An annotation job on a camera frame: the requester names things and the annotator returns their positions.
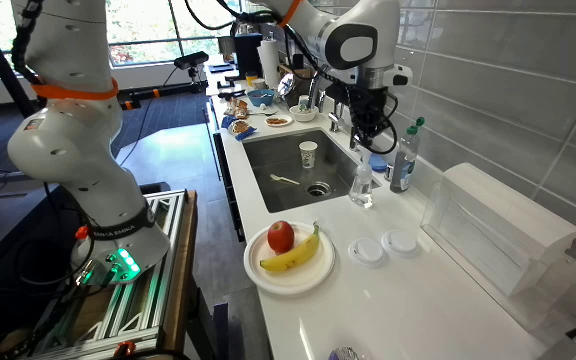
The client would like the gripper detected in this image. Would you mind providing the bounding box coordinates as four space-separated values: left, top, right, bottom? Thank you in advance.
350 87 390 152

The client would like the clear soap dispenser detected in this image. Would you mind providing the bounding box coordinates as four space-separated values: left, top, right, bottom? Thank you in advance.
349 149 375 209

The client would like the chrome tap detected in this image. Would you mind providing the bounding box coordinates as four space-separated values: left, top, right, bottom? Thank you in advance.
328 99 350 134

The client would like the clear bottle with green cap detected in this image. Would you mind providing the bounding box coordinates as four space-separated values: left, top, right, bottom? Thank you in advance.
390 117 426 194

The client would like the printed paper cup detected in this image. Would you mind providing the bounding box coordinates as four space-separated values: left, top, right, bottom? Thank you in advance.
299 141 319 170

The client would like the white bowl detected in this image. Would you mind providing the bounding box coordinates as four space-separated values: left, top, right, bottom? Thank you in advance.
289 104 320 124

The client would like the small plate with food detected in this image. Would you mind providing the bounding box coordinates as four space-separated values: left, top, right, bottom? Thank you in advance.
264 114 294 128

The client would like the white plastic fork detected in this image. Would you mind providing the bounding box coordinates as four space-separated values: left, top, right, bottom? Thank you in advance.
269 173 301 187

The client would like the silver kettle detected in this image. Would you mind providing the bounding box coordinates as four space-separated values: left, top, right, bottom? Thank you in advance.
277 73 297 99

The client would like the steel sink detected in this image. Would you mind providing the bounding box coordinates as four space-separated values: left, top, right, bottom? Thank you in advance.
242 129 383 214

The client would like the blue bowl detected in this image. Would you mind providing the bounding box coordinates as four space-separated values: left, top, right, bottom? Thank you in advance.
247 88 276 108

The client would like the white cup lid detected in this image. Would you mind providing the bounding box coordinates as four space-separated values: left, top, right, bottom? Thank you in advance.
348 237 386 268
381 229 420 258

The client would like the paper towel roll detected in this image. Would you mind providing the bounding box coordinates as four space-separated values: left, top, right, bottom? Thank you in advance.
258 38 282 90

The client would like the blue snack packet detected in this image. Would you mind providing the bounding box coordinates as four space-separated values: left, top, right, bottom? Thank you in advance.
221 115 258 142

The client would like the brown snack packet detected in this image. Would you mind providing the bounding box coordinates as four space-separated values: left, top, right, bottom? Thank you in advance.
225 97 250 120

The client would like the red apple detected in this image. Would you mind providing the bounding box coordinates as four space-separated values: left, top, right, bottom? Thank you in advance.
267 220 296 255

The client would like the yellow banana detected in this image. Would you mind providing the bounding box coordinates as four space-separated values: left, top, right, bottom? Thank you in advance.
260 223 321 273

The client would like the black coffee machine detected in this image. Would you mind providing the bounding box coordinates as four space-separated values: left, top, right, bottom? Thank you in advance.
233 32 264 79

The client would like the white paper plate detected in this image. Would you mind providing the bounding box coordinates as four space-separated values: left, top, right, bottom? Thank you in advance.
243 221 336 296

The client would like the clear paper towel holder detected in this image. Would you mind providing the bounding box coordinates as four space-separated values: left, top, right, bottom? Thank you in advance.
420 162 576 298

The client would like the black bar with orange ties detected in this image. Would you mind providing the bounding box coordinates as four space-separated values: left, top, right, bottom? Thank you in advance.
117 81 205 111

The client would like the purple foil object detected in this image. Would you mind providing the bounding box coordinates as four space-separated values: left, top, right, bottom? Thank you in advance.
328 346 362 360

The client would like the window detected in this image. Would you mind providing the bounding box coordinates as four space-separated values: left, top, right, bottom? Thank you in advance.
0 0 249 81

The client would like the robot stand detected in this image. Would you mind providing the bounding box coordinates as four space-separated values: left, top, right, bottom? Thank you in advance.
0 189 199 360

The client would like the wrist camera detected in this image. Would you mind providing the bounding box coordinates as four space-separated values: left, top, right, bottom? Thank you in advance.
325 81 355 107

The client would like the camera on mount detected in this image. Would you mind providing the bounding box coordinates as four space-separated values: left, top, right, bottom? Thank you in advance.
174 51 210 94

